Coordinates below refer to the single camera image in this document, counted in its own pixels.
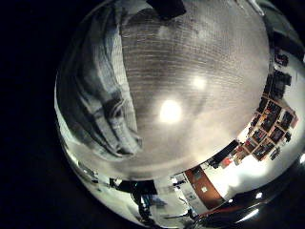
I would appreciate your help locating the white grey striped cloth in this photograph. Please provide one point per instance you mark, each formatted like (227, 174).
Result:
(95, 95)

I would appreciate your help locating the black cabinet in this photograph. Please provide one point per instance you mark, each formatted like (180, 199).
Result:
(279, 82)

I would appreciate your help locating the black desk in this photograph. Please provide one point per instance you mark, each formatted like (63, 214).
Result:
(224, 152)

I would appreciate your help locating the wooden shelf unit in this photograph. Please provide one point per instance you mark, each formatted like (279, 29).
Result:
(270, 127)

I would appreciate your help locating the red object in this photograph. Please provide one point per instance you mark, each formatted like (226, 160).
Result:
(226, 162)

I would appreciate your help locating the black monitor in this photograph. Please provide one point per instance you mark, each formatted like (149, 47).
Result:
(139, 187)

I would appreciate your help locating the brown door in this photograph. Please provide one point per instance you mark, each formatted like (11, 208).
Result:
(206, 194)

